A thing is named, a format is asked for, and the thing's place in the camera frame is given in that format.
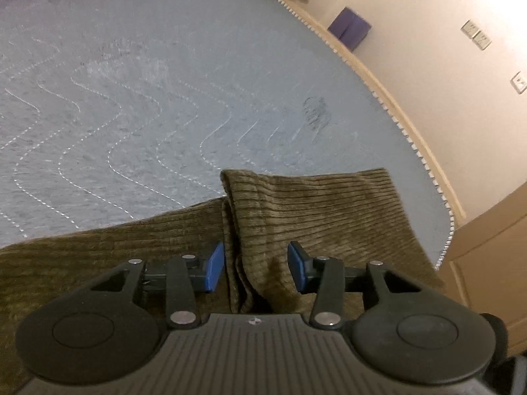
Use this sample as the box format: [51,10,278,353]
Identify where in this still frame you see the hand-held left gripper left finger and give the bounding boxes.
[86,242,225,330]

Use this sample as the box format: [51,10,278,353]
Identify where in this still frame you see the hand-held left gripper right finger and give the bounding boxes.
[287,242,434,330]

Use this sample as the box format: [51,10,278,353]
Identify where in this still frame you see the olive corduroy pants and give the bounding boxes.
[0,167,446,395]

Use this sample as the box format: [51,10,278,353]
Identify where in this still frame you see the purple box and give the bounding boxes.
[328,7,373,52]

